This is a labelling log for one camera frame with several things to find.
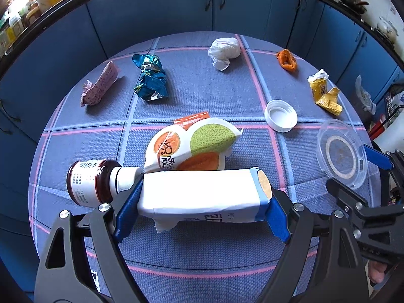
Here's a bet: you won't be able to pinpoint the orange wrapper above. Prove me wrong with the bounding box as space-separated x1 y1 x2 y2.
275 49 298 71
174 111 210 130

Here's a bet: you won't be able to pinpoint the brown medicine bottle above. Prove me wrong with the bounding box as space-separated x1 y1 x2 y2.
66 159 144 208

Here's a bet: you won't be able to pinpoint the pink snack wrapper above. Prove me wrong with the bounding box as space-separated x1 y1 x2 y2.
80 61 123 108

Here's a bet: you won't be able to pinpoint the white plastic container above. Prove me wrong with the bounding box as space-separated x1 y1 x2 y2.
372 123 404 154

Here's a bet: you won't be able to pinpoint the row of condiment bottles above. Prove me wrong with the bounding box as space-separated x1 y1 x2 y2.
0 0 48 51

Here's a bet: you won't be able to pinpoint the black storage rack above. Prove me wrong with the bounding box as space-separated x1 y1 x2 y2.
368 84 404 139

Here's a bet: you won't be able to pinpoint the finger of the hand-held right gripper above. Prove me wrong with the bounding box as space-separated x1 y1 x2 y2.
362 144 404 177
326 178 373 224

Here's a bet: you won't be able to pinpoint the white paper carton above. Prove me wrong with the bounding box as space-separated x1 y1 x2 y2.
137 166 272 232

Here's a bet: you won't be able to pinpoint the blue kitchen cabinets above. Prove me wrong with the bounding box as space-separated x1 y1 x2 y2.
0 0 404 294

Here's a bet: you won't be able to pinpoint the black kitchen countertop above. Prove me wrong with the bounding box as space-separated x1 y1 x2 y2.
0 0 404 81

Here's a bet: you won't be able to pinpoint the blue foil wrapper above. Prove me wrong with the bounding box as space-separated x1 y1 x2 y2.
132 54 168 102

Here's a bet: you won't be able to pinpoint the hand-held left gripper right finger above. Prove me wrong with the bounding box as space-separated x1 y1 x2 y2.
259 189 371 303

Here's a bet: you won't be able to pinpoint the person's right hand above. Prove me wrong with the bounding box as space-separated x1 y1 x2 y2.
368 259 392 288

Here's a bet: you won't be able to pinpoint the melon print packet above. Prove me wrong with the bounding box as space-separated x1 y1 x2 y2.
144 117 244 173

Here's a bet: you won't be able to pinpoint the crumpled white tissue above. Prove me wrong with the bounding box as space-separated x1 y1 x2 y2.
208 38 241 71

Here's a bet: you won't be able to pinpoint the clear plastic lid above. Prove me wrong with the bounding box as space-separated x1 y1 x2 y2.
316 119 368 190

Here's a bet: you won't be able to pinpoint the yellow snack wrapper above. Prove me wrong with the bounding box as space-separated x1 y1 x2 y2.
308 69 343 116

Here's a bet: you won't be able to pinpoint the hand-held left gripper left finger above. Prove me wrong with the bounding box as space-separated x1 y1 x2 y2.
33 174 149 303

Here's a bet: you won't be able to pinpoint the flat orange wrapper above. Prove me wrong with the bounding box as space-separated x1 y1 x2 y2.
174 111 210 130

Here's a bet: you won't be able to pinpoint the blue plaid tablecloth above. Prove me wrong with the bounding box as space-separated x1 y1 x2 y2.
28 31 379 303

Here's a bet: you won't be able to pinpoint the white bottle cap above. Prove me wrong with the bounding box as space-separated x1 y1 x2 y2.
264 100 298 132

